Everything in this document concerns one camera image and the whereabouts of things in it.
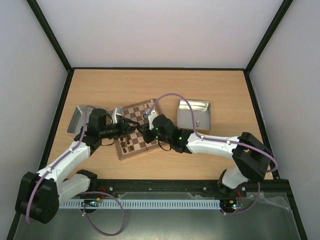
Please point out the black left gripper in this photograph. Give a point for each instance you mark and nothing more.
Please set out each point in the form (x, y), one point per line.
(126, 131)

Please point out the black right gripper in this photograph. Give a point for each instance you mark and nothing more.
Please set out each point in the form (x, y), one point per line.
(147, 132)

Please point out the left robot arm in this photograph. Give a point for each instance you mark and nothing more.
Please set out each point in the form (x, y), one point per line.
(40, 194)

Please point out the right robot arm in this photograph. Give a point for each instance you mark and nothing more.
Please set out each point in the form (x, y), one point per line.
(251, 157)

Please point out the dark chess pieces group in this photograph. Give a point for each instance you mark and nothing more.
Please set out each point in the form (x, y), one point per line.
(126, 144)

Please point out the wooden chess board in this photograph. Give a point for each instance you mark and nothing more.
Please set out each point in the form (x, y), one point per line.
(134, 144)

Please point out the white pieces on board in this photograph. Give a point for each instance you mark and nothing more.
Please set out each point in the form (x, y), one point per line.
(148, 104)

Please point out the gold metal tin tray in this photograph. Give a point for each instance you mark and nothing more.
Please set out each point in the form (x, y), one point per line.
(201, 112)

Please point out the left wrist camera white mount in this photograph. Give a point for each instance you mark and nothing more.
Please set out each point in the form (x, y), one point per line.
(116, 115)

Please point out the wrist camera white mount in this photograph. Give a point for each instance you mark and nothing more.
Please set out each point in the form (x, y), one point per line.
(150, 116)
(116, 115)

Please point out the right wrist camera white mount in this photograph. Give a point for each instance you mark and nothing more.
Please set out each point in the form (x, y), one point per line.
(150, 116)

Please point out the light blue slotted cable duct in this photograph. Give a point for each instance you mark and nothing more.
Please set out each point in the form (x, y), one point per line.
(144, 204)

